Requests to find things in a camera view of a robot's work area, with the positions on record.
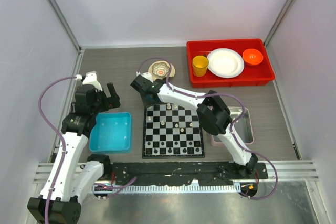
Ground blue plastic tray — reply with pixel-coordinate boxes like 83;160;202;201
89;112;132;153

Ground red plastic bin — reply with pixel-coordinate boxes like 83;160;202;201
186;38;275;88

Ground white paper plate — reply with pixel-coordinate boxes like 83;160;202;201
207;48;245;79

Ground aluminium frame rail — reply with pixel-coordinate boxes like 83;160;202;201
33;160;319;184

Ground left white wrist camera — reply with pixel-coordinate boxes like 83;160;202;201
75;71;103;91

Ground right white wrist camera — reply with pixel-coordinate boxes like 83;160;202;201
136;72;153;82

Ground silver metal tray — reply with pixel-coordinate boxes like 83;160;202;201
210;107;254;147

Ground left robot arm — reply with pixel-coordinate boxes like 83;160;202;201
27;83;120;223

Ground yellow plastic cup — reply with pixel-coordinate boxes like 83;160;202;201
192;56;209;77

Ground patterned small bowl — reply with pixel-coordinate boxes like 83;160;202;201
152;61;170;77

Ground beige saucer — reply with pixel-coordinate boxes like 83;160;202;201
148;60;175;80

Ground black mounting base plate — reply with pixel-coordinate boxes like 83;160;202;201
97;162;268;186

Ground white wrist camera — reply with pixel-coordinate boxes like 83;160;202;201
75;71;103;91
136;72;153;82

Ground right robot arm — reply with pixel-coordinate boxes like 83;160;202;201
131;74;258;179

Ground orange plastic bowl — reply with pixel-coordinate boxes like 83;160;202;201
242;48;264;66

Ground black white chess board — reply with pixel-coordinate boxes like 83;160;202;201
142;103;205;158

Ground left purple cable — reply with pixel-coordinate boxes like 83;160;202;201
38;76;138;224

